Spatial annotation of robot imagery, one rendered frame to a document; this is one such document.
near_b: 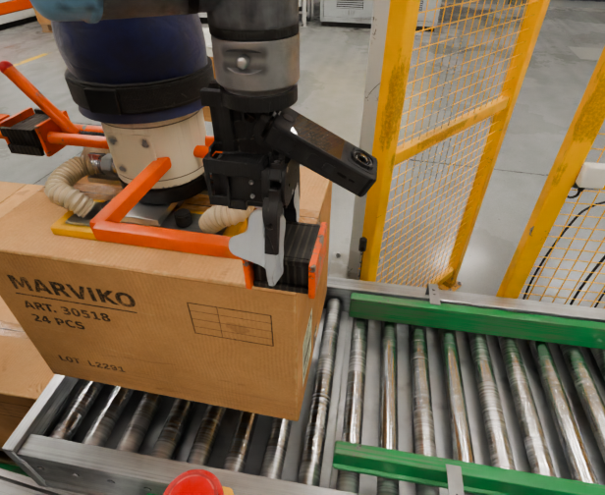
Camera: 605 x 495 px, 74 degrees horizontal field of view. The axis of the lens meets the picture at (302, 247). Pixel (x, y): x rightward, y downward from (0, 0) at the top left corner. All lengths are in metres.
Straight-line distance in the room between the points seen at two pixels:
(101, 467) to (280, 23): 0.98
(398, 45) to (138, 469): 1.12
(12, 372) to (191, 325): 0.76
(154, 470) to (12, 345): 0.66
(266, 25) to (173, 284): 0.46
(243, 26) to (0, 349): 1.32
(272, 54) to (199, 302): 0.46
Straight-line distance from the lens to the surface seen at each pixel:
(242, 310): 0.69
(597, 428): 1.34
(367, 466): 1.04
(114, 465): 1.10
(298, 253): 0.45
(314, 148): 0.38
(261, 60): 0.36
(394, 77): 1.08
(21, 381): 1.41
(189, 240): 0.52
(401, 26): 1.06
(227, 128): 0.40
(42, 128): 0.90
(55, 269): 0.83
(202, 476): 0.54
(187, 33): 0.68
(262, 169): 0.39
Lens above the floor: 1.54
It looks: 39 degrees down
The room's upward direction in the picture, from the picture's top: straight up
